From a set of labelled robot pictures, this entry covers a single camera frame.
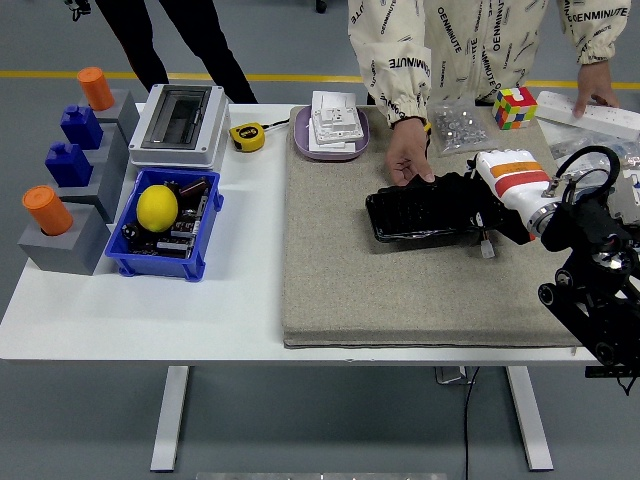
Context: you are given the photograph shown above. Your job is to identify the clear bag of metal nuts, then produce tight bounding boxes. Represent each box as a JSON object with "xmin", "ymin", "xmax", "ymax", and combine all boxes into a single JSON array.
[{"xmin": 427, "ymin": 93, "xmax": 500, "ymax": 159}]

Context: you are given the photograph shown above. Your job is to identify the person in background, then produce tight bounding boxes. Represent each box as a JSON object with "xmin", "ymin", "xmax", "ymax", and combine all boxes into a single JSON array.
[{"xmin": 97, "ymin": 0, "xmax": 260, "ymax": 105}]

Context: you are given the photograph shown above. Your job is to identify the white switch cover plate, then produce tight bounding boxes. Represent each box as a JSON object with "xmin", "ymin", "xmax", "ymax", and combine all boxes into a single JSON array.
[{"xmin": 308, "ymin": 130, "xmax": 359, "ymax": 154}]

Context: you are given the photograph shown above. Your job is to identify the brown cylindrical capacitor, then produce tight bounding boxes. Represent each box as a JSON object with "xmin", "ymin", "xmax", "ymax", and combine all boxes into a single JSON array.
[{"xmin": 178, "ymin": 177, "xmax": 211, "ymax": 200}]

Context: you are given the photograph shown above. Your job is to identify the black hanging cable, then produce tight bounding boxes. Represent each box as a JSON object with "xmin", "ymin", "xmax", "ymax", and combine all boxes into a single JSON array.
[{"xmin": 462, "ymin": 367, "xmax": 481, "ymax": 480}]

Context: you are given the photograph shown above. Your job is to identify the orange cylinder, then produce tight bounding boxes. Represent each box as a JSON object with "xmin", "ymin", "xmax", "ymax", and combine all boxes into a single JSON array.
[
  {"xmin": 21, "ymin": 185, "xmax": 75, "ymax": 237},
  {"xmin": 77, "ymin": 67, "xmax": 117, "ymax": 112}
]

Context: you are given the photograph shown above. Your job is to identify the white connector with wires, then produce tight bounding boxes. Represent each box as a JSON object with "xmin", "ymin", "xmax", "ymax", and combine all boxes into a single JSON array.
[{"xmin": 477, "ymin": 228, "xmax": 497, "ymax": 260}]

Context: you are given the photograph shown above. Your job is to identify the person's left hand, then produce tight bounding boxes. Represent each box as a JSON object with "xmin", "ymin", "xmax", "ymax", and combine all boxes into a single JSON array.
[{"xmin": 572, "ymin": 62, "xmax": 620, "ymax": 119}]

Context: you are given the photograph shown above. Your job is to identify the dark circuit board parts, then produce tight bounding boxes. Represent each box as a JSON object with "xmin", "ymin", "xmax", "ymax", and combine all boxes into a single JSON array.
[{"xmin": 144, "ymin": 197, "xmax": 209, "ymax": 260}]

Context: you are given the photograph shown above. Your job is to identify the grey electrical enclosure box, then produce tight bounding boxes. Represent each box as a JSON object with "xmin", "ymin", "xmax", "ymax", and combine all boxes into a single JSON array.
[{"xmin": 128, "ymin": 83, "xmax": 231, "ymax": 172}]

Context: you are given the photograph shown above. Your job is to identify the grey-brown mat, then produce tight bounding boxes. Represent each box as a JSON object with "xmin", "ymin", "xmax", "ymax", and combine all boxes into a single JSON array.
[{"xmin": 282, "ymin": 104, "xmax": 584, "ymax": 350}]

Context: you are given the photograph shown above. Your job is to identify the white wall socket module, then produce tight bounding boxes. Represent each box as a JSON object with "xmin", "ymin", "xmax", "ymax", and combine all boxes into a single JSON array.
[{"xmin": 309, "ymin": 106, "xmax": 365, "ymax": 146}]

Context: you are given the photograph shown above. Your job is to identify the person's right hand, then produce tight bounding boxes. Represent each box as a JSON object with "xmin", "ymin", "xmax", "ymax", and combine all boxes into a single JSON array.
[{"xmin": 385, "ymin": 118, "xmax": 435, "ymax": 187}]

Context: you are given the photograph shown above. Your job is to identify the grey holder block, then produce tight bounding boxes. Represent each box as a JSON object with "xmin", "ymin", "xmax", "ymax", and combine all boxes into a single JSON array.
[
  {"xmin": 84, "ymin": 123, "xmax": 132, "ymax": 174},
  {"xmin": 17, "ymin": 202, "xmax": 112, "ymax": 277},
  {"xmin": 54, "ymin": 158, "xmax": 130, "ymax": 225},
  {"xmin": 82, "ymin": 88, "xmax": 141, "ymax": 146}
]

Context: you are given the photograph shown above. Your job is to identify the clear plastic bags of parts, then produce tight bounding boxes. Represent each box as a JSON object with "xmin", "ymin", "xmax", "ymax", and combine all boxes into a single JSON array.
[{"xmin": 548, "ymin": 130, "xmax": 640, "ymax": 176}]

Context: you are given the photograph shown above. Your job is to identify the white table leg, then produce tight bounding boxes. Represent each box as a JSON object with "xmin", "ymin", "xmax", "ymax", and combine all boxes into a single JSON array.
[
  {"xmin": 149, "ymin": 365, "xmax": 191, "ymax": 474},
  {"xmin": 504, "ymin": 365, "xmax": 555, "ymax": 471}
]

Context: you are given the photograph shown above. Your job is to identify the blue block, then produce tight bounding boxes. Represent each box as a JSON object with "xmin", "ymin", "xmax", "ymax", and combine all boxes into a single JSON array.
[
  {"xmin": 44, "ymin": 142, "xmax": 95, "ymax": 189},
  {"xmin": 60, "ymin": 104, "xmax": 105, "ymax": 151}
]

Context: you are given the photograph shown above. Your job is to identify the yellow tape measure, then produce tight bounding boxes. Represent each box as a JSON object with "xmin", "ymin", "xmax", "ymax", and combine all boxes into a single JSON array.
[{"xmin": 229, "ymin": 117, "xmax": 292, "ymax": 153}]

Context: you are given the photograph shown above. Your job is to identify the purple tray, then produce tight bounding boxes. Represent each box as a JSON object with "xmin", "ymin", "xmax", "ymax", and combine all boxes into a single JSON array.
[{"xmin": 293, "ymin": 105, "xmax": 372, "ymax": 162}]

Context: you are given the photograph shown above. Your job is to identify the yellow lemon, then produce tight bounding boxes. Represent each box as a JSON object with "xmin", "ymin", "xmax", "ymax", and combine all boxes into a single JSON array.
[{"xmin": 136, "ymin": 184, "xmax": 180, "ymax": 234}]

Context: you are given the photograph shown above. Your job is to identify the flat white switch plate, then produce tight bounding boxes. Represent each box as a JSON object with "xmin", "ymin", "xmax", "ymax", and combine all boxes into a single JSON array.
[{"xmin": 312, "ymin": 90, "xmax": 359, "ymax": 120}]

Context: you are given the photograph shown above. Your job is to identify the grey metal module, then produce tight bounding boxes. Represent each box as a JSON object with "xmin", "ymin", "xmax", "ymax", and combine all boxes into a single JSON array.
[{"xmin": 617, "ymin": 172, "xmax": 640, "ymax": 225}]

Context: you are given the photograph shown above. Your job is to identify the black table control box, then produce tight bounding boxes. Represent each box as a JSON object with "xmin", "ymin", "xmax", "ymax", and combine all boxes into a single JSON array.
[{"xmin": 584, "ymin": 367, "xmax": 640, "ymax": 397}]

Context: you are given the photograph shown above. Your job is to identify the blue plastic bin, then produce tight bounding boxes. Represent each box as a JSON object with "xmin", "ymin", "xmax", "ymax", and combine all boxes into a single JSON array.
[{"xmin": 104, "ymin": 167, "xmax": 225, "ymax": 282}]

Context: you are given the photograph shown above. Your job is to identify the grey under-table bracket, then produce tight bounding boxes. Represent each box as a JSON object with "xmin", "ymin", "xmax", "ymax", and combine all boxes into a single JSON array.
[{"xmin": 433, "ymin": 366, "xmax": 476, "ymax": 386}]

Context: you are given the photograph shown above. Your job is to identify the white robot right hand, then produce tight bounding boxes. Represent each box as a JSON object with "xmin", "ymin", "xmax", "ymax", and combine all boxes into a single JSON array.
[{"xmin": 465, "ymin": 148, "xmax": 559, "ymax": 226}]

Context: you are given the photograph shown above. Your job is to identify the white power strip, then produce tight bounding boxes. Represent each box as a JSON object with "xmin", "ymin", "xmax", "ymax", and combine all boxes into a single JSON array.
[{"xmin": 537, "ymin": 90, "xmax": 640, "ymax": 141}]

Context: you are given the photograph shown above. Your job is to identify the colourful puzzle cube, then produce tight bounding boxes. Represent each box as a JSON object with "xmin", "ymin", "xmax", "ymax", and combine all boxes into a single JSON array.
[{"xmin": 492, "ymin": 86, "xmax": 539, "ymax": 131}]

